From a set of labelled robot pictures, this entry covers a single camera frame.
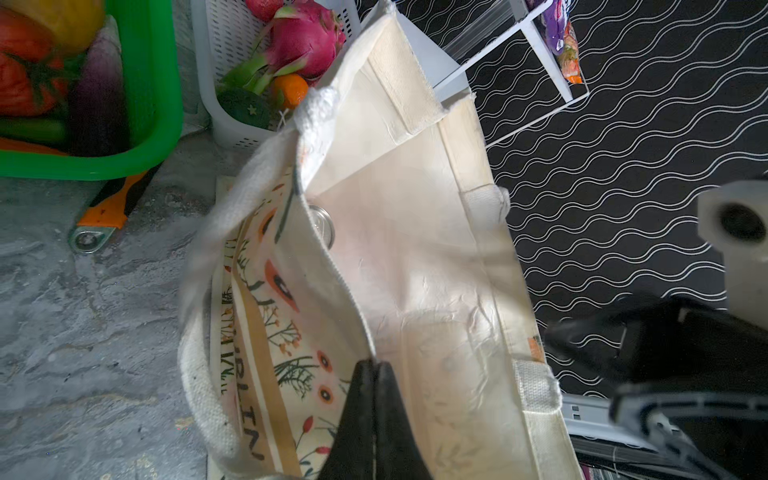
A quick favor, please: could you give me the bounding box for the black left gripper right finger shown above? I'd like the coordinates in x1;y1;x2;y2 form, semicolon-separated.
374;362;432;480

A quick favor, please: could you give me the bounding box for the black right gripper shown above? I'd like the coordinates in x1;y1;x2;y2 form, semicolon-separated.
544;295;767;479

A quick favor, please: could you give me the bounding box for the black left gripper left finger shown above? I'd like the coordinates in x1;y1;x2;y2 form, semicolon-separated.
318;360;375;480

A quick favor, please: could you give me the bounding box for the cream floral tote bag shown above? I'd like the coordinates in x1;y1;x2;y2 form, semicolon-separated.
178;1;582;479

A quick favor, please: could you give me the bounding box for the dark green avocado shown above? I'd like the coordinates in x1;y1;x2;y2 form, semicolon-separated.
217;89;272;129

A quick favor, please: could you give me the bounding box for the small orange tangerine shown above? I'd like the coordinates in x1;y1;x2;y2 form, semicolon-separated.
270;74;309;110

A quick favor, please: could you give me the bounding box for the orange candy bag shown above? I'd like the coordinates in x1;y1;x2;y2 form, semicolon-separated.
539;0;584;85

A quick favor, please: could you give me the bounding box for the white two-tier shelf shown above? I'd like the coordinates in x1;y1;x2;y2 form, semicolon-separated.
398;1;590;146

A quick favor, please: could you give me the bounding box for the purple eggplant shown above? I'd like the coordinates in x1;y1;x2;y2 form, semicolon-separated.
69;15;130;157

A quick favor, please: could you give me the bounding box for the pink dragon fruit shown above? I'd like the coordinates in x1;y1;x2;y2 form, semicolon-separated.
219;1;346;95

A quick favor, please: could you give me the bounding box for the white plastic basket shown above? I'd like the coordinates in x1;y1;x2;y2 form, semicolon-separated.
191;1;361;149

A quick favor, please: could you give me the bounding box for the red apple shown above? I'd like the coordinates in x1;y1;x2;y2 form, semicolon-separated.
245;0;284;23

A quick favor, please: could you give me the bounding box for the green plastic basket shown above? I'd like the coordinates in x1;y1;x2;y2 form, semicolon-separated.
1;1;182;181

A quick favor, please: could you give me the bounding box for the red tomato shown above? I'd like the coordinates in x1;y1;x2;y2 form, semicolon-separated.
1;8;70;117

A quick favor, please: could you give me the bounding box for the yellow mango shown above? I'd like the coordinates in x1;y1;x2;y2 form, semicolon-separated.
1;0;106;54

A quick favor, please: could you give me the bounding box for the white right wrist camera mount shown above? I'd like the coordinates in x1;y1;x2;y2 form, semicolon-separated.
697;179;767;329

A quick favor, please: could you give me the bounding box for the orange handled tool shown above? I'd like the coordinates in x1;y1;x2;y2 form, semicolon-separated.
68;164;161;255

